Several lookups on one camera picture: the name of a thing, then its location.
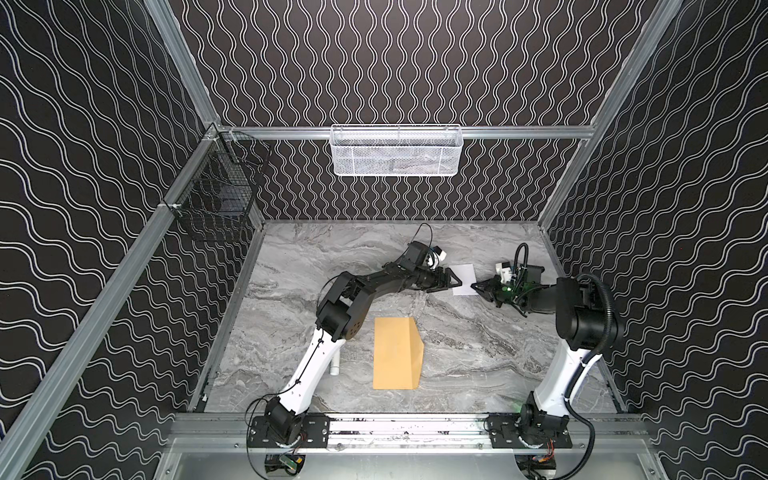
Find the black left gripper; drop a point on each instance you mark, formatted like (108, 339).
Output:
(437, 279)

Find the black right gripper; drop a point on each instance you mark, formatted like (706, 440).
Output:
(503, 290)

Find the brown paper envelope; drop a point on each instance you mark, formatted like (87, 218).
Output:
(398, 354)

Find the white glue stick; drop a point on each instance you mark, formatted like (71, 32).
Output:
(335, 364)

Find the white paper letter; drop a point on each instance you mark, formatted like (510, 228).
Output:
(467, 275)

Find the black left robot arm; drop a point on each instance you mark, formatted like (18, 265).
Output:
(339, 317)

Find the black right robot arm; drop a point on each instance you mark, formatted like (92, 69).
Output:
(586, 325)

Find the aluminium back crossbar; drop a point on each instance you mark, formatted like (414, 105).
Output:
(375, 131)

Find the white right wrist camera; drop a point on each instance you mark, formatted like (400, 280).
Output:
(506, 271)

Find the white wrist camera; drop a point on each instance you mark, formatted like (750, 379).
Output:
(506, 271)
(435, 255)

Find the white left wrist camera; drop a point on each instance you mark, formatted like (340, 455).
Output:
(435, 255)

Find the white wire mesh basket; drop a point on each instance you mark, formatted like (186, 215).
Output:
(426, 155)

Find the black wire basket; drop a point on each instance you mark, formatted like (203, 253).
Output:
(217, 203)

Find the aluminium frame corner post right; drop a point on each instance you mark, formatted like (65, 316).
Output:
(645, 45)

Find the aluminium frame corner post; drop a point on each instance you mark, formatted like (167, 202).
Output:
(178, 50)
(645, 45)

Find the aluminium frame corner post left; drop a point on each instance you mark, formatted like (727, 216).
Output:
(178, 50)

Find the aluminium left side rail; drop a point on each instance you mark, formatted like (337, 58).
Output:
(63, 276)

